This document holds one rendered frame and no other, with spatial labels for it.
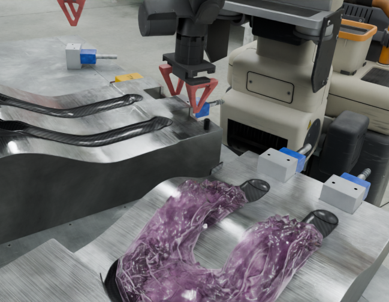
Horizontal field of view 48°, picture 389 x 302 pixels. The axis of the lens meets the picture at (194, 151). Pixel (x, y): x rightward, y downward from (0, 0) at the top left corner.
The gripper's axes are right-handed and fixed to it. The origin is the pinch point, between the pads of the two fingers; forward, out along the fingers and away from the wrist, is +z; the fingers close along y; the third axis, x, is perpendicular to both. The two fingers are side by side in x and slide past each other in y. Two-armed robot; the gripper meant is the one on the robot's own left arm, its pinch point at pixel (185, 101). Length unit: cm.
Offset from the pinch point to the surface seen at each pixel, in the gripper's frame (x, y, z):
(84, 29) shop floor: 114, -336, 88
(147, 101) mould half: -11.8, 4.3, -4.2
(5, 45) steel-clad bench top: -20, -66, 6
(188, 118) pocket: -6.3, 10.0, -2.0
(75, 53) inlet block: -8.5, -39.2, 1.0
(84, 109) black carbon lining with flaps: -22.3, 0.3, -3.1
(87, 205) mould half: -30.1, 19.0, 2.8
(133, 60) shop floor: 115, -236, 87
